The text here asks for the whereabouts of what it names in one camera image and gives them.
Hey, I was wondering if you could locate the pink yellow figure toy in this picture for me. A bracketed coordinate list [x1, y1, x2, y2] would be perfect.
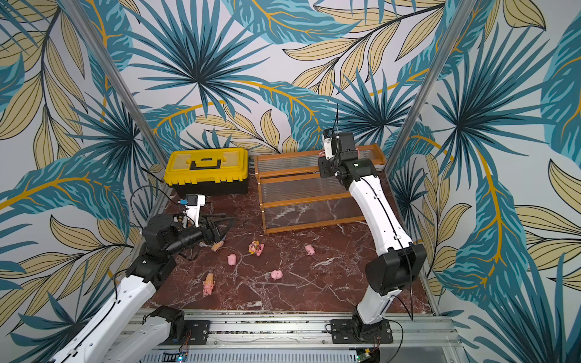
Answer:
[248, 240, 265, 257]

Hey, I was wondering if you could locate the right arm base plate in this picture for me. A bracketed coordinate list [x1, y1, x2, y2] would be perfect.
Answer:
[330, 319, 393, 344]

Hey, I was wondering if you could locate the yellow black toolbox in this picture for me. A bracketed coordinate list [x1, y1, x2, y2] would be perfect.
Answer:
[163, 148, 249, 198]

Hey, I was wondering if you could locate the orange clear plastic shelf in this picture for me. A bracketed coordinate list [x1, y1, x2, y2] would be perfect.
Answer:
[254, 151, 364, 234]

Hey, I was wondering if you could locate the aluminium mounting rail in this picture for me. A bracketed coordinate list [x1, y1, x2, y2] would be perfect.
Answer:
[140, 310, 468, 362]

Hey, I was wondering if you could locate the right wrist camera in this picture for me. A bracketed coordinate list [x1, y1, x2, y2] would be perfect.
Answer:
[323, 128, 337, 160]

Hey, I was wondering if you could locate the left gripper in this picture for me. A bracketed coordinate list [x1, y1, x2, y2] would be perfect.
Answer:
[165, 213, 236, 257]

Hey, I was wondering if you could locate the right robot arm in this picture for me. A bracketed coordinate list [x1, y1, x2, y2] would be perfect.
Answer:
[318, 129, 427, 342]

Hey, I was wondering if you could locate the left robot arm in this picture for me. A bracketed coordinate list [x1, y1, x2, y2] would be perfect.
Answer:
[50, 213, 236, 362]

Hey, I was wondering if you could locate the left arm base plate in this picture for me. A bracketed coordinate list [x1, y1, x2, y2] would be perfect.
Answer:
[164, 320, 210, 346]

